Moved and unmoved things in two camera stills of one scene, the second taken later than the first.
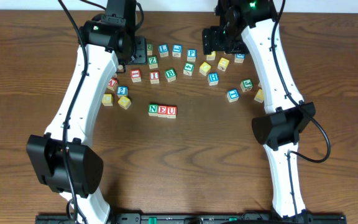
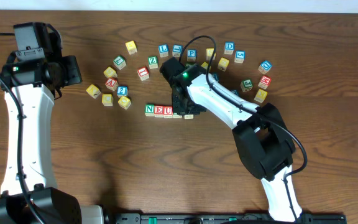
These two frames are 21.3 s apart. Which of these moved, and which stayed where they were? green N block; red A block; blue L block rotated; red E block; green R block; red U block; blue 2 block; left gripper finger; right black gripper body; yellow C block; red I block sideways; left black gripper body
Moved: red U block; green N block; red E block; left gripper finger; red I block sideways; left black gripper body; green R block; right black gripper body
Stayed: yellow C block; red A block; blue L block rotated; blue 2 block
